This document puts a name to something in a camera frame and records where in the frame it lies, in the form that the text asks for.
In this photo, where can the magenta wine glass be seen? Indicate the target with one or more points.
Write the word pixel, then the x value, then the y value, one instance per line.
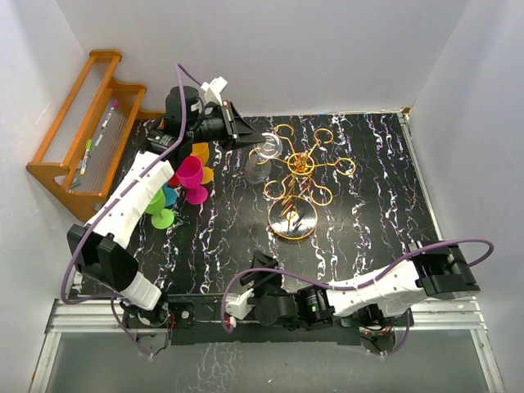
pixel 190 176

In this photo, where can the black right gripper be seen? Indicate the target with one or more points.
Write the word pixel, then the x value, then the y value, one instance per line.
pixel 264 271

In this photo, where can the green wine glass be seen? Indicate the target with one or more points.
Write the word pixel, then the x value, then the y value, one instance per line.
pixel 161 217

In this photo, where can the purple cap marker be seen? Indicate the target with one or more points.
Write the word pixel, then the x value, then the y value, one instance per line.
pixel 105 122

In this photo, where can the blue wine glass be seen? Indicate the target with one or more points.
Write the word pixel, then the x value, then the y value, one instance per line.
pixel 170 194

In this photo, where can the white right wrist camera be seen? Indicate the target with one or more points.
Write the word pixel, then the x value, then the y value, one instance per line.
pixel 237 307

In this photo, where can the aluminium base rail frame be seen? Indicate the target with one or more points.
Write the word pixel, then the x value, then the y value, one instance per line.
pixel 267 340

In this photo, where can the wooden tiered shelf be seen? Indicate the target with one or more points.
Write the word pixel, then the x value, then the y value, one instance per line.
pixel 56 164

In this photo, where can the red wine glass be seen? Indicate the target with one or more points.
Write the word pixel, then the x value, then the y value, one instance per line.
pixel 173 182

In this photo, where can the yellow orange wine glass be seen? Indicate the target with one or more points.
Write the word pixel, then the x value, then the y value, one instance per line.
pixel 202 152

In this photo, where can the gold wire glass rack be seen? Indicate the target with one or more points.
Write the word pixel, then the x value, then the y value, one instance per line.
pixel 293 214

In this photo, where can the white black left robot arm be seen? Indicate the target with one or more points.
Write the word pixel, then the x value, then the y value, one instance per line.
pixel 99 248

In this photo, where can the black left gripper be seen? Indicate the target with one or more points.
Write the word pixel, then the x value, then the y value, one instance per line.
pixel 237 131

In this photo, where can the green cap marker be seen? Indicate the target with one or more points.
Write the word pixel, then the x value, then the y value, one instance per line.
pixel 84 162

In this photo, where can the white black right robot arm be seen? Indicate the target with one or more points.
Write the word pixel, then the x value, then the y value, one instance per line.
pixel 429 270

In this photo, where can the clear wine glass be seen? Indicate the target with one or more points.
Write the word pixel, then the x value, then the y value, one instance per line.
pixel 259 163

